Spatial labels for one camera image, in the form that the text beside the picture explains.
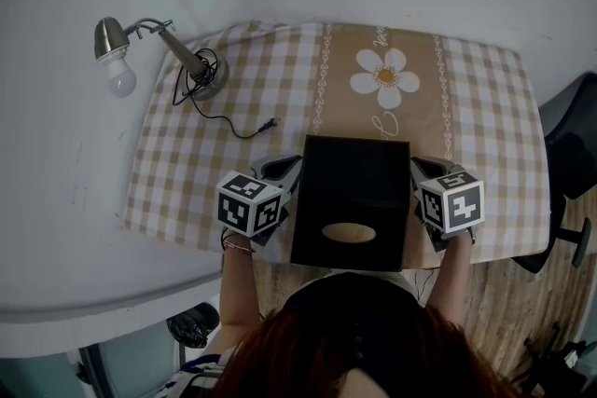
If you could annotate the black mesh office chair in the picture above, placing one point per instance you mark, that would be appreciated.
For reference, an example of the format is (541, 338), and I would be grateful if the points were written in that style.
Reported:
(569, 144)

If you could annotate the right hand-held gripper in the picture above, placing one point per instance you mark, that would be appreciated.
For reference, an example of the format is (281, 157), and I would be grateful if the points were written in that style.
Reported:
(462, 205)

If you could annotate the black tissue box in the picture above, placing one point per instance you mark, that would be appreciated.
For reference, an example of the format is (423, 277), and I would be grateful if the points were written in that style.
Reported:
(354, 172)

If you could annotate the person's right forearm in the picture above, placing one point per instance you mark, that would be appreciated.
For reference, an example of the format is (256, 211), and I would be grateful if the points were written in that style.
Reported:
(450, 275)

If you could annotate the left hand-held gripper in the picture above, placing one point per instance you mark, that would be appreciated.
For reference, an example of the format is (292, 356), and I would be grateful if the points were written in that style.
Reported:
(242, 205)

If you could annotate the person's dark top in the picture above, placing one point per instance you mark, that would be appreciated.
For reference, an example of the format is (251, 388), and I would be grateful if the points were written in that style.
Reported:
(350, 293)

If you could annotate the dark window frame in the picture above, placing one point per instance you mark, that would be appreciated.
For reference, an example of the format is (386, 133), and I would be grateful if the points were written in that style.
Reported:
(91, 368)

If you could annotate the metal desk lamp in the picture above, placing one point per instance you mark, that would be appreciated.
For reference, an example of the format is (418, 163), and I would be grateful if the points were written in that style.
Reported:
(179, 53)

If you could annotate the person's left forearm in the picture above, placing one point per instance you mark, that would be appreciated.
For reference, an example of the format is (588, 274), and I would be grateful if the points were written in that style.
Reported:
(238, 284)

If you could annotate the checked daisy tablecloth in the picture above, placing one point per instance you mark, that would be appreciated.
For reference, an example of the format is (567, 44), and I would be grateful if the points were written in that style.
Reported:
(261, 79)

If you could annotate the black chair base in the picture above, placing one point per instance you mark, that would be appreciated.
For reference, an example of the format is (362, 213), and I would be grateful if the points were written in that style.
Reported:
(559, 368)

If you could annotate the blue striped white fabric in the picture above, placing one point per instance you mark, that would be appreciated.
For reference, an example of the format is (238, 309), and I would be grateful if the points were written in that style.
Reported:
(200, 377)

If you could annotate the black cap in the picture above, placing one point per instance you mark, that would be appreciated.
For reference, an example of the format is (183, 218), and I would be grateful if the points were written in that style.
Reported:
(189, 326)

